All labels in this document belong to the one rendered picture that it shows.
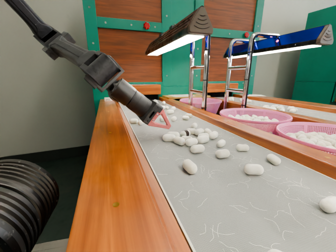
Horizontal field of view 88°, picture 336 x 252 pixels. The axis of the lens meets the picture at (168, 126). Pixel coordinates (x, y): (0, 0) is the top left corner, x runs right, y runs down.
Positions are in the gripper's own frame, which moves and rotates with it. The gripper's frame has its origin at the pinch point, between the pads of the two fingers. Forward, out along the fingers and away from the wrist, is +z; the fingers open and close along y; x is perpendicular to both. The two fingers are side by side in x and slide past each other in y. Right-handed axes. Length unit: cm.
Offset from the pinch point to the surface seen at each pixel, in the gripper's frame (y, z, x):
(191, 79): 37.3, 11.9, -27.3
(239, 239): -38.2, -2.2, 5.2
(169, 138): -7.5, -0.9, 2.6
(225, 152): -20.9, 5.3, -3.0
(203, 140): -12.0, 5.3, -2.6
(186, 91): 78, 31, -31
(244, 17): 79, 33, -107
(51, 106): 164, -45, 59
